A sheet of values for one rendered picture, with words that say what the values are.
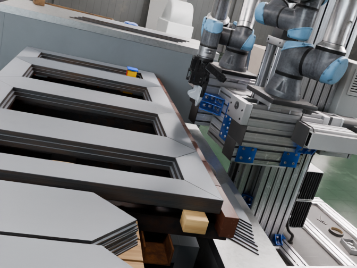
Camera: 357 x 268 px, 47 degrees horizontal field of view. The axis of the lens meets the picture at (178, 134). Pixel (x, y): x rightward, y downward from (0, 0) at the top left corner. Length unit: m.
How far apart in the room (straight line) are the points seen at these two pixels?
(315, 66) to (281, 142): 0.36
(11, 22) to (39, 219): 1.82
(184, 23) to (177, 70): 5.62
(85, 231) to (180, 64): 1.87
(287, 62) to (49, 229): 1.21
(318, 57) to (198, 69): 0.48
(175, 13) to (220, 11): 6.03
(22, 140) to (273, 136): 1.01
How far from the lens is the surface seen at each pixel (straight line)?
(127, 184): 1.05
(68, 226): 0.86
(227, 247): 1.26
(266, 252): 1.31
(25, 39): 2.57
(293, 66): 1.74
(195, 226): 1.07
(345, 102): 2.14
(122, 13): 12.60
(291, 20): 1.48
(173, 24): 8.08
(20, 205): 0.91
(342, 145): 1.85
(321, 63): 1.68
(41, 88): 1.73
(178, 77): 2.61
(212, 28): 1.72
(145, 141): 1.36
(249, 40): 1.82
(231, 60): 2.17
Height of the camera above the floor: 1.32
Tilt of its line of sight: 18 degrees down
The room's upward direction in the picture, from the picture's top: 15 degrees clockwise
